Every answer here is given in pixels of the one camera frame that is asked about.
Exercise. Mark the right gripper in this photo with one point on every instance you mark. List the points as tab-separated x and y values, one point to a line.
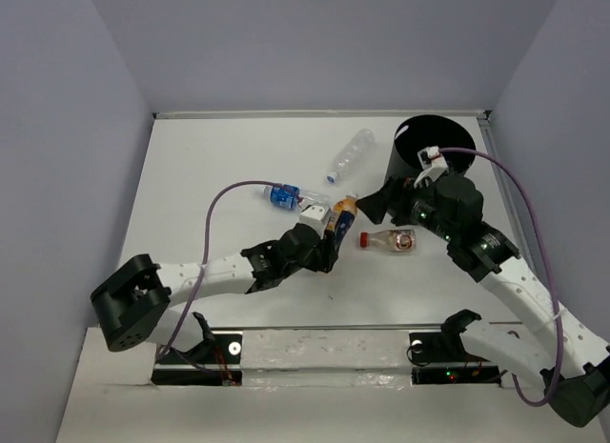
396	193

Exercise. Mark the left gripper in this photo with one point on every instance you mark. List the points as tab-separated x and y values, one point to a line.
325	255

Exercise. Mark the orange juice bottle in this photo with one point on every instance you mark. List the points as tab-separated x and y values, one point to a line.
343	215

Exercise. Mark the clear bottle blue label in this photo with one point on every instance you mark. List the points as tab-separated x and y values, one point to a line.
293	198

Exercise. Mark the clear bottle blue cap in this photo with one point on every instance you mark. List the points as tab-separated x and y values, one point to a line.
352	156

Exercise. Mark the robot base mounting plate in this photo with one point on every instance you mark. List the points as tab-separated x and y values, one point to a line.
274	358

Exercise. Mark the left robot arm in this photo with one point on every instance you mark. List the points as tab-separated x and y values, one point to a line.
143	301

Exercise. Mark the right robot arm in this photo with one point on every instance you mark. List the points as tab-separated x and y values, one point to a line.
575	369

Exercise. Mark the black cylindrical bin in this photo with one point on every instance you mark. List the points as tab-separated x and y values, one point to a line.
405	143

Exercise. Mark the small bottle red cap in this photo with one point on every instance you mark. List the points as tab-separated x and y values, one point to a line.
390	241

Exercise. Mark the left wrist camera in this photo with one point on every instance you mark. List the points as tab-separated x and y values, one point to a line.
316	217

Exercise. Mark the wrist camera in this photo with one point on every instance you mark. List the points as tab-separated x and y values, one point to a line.
316	217
433	166

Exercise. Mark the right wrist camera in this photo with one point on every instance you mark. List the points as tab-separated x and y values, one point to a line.
433	166

